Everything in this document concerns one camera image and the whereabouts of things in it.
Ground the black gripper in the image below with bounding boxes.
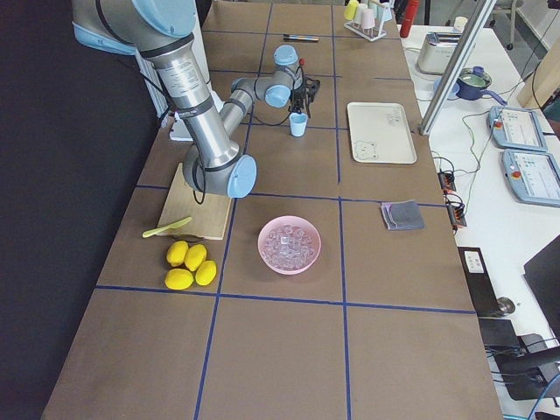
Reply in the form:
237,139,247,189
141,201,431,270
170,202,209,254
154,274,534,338
290,76,321,118

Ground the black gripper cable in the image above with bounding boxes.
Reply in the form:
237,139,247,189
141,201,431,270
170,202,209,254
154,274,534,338
251,78,307,128

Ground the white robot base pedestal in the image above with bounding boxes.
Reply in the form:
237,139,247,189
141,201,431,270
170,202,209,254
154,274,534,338
168,0,215,144

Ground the aluminium frame post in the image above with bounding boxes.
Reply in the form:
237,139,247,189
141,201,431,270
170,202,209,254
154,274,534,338
418,0,496,136

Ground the yellow cup on rack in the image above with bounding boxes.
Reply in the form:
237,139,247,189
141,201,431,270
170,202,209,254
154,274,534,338
344,0,360,21

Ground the blue saucepan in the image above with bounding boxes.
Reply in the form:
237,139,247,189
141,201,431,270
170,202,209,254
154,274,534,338
457,66,507,106

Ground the teach pendant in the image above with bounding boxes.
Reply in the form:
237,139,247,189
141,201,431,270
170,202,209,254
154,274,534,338
488,105,548,152
501,149,559,207

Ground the teach pendant far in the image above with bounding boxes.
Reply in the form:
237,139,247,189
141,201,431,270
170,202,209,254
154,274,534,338
488,105,548,152

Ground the silver toaster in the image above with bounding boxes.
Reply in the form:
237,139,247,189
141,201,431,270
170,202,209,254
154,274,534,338
416,31,461,75

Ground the white wire cup rack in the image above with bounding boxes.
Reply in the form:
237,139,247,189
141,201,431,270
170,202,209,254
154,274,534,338
344,0,395,42

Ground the pink bowl of ice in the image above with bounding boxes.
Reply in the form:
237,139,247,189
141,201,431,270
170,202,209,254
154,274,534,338
257,215,322,276

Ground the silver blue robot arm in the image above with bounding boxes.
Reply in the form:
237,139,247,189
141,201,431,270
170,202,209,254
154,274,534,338
72,0,320,198

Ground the wooden cutting board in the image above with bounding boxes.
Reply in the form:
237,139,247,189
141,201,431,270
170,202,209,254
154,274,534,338
157,164,232,241

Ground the steel muddler black tip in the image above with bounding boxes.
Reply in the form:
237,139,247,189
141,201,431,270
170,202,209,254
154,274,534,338
283,34,319,43

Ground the light blue plastic cup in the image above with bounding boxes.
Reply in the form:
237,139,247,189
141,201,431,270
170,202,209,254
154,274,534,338
289,112,308,137

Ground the pink cup on rack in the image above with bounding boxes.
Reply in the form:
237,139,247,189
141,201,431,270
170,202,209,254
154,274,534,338
360,8,375,31

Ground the cream bear print tray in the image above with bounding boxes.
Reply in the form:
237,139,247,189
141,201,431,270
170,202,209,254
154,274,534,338
346,101,417,165

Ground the blue bowl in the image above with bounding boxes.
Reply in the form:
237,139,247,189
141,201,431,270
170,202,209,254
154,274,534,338
431,78,461,102

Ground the teach pendant near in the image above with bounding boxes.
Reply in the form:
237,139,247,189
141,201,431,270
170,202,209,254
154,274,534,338
501,149,559,207

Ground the yellow-green plastic knife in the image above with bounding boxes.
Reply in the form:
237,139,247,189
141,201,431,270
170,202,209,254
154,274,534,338
142,216,192,238

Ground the grey folded cloth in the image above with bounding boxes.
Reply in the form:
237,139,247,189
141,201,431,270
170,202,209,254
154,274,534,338
381,200,425,231

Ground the black power strip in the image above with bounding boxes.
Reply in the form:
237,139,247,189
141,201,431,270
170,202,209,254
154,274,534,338
437,171,467,232

